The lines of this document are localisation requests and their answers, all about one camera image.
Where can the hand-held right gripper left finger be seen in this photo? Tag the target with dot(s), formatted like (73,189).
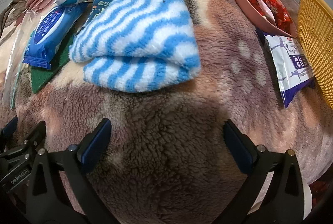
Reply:
(96,140)

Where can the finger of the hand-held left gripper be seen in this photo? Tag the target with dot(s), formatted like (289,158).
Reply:
(33,135)
(10,125)

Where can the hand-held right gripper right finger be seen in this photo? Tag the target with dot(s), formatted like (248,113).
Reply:
(238,143)

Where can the green scouring pad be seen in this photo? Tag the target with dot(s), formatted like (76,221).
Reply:
(44,78)

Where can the blue wet wipes packet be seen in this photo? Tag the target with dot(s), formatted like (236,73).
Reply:
(49,31)

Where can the blue white striped towel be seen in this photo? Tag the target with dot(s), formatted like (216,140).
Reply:
(135,31)

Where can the yellow plastic basket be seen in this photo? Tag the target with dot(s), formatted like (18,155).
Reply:
(317,31)

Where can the floral plush blanket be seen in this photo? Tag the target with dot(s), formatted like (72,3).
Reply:
(166,135)

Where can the clear plastic bag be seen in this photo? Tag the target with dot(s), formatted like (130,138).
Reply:
(18,39)

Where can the white round object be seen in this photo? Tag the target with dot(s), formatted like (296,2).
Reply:
(308,198)

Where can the white purple packet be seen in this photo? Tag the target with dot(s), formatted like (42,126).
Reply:
(286,67)

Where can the pink tray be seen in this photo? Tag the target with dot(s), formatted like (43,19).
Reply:
(249,13)

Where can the small blue packet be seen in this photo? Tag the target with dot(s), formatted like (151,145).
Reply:
(100,6)

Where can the pile of wrapped candies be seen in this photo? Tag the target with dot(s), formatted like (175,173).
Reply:
(273,2)

